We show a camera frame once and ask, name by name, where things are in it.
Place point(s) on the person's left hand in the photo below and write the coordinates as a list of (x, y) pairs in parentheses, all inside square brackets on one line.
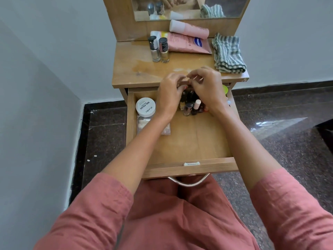
[(170, 98)]

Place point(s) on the person's right hand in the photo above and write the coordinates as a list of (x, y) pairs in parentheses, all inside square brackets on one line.
[(210, 91)]

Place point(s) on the cluster of small cosmetic bottles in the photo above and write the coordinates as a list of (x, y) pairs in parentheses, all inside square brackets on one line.
[(183, 97)]

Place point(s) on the lime green bottle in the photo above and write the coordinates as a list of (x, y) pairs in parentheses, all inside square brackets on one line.
[(225, 89)]

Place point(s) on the silver glitter nail polish bottle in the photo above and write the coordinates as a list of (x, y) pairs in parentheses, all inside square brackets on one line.
[(164, 52), (187, 109), (154, 52)]

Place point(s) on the dark nail polish white cap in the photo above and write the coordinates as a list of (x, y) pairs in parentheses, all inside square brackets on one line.
[(196, 106)]

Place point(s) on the white round jar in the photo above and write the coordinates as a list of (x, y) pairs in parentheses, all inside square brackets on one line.
[(145, 107)]

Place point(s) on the clear box of beige tubes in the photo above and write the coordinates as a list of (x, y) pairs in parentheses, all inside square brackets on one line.
[(141, 123)]

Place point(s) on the green striped cloth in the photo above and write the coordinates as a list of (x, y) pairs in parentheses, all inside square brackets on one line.
[(227, 54)]

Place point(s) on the wooden drawer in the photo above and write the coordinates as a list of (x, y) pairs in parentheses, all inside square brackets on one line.
[(187, 143)]

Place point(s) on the pink tube yellow print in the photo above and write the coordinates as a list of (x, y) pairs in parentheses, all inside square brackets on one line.
[(187, 42)]

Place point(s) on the pink tube white cap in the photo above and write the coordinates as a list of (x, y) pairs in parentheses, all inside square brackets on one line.
[(190, 29)]

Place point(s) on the person's right forearm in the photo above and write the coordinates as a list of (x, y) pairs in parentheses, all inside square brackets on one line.
[(244, 151)]

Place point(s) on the person's left forearm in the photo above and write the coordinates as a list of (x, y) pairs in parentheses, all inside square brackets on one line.
[(140, 153)]

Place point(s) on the person's legs pink trousers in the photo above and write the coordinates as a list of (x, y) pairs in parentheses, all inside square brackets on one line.
[(187, 218)]

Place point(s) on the person's left pink sleeve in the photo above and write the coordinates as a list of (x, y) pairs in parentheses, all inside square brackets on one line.
[(88, 216)]

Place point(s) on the person's pink sleeve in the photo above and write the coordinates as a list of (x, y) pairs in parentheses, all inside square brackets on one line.
[(88, 216), (291, 213)]

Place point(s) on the person's right pink sleeve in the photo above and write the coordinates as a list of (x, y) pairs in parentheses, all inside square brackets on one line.
[(291, 213)]

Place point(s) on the wooden dressing table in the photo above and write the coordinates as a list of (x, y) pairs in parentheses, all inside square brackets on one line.
[(135, 70)]

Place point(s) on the dressing table mirror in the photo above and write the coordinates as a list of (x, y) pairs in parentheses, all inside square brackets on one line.
[(234, 6)]

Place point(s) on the black furniture base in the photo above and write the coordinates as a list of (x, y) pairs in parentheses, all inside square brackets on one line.
[(325, 135)]

